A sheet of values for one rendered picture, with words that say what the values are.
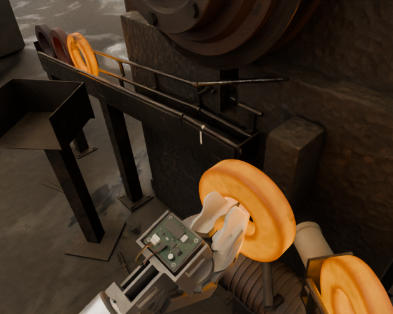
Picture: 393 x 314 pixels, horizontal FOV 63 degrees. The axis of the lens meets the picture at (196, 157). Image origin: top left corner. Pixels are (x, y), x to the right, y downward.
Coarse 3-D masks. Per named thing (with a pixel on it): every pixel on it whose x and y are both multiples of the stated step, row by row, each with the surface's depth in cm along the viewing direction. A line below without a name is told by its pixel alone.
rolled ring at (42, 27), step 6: (36, 24) 146; (42, 24) 144; (36, 30) 149; (42, 30) 142; (48, 30) 143; (36, 36) 153; (42, 36) 153; (48, 36) 142; (42, 42) 154; (48, 42) 145; (42, 48) 155; (48, 48) 156; (48, 54) 155; (54, 54) 146
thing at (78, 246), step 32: (0, 96) 102; (32, 96) 110; (64, 96) 107; (0, 128) 104; (32, 128) 106; (64, 128) 94; (64, 160) 109; (64, 192) 120; (96, 224) 136; (96, 256) 136
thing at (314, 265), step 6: (348, 252) 52; (312, 258) 52; (318, 258) 52; (324, 258) 52; (312, 264) 52; (318, 264) 52; (306, 270) 53; (312, 270) 53; (318, 270) 53; (306, 276) 54; (312, 276) 54; (318, 276) 54; (318, 282) 55; (318, 288) 56; (306, 294) 57
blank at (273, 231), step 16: (224, 160) 46; (208, 176) 46; (224, 176) 43; (240, 176) 41; (256, 176) 41; (208, 192) 48; (224, 192) 45; (240, 192) 42; (256, 192) 39; (272, 192) 40; (256, 208) 41; (272, 208) 39; (288, 208) 40; (256, 224) 42; (272, 224) 40; (288, 224) 40; (256, 240) 44; (272, 240) 42; (288, 240) 41; (256, 256) 46; (272, 256) 43
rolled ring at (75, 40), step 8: (72, 40) 122; (80, 40) 119; (72, 48) 128; (80, 48) 119; (88, 48) 119; (72, 56) 130; (80, 56) 132; (88, 56) 119; (80, 64) 132; (88, 64) 121; (96, 64) 122; (80, 72) 132; (96, 72) 125
